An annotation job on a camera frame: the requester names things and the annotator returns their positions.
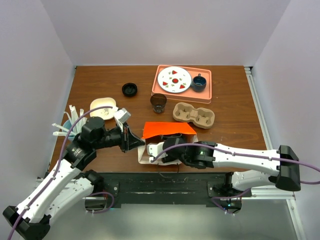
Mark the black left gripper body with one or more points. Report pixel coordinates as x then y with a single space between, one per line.
123 139

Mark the orange paper bag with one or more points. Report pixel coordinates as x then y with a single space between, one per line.
167 132

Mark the beige pulp cup carrier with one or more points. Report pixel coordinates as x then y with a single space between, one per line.
186 113

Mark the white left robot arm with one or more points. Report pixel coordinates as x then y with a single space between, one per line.
65 185

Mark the white watermelon pattern plate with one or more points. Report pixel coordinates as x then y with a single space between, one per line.
174 80

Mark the pink serving tray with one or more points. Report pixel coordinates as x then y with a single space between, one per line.
189 95

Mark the dark blue ceramic mug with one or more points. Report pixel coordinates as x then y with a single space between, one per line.
198 83

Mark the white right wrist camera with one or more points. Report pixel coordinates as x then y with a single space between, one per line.
154 150

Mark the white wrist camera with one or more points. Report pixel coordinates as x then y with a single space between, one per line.
121 116
154 150

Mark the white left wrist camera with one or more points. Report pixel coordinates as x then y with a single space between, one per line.
121 116

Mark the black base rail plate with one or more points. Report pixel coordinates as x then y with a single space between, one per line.
189 188

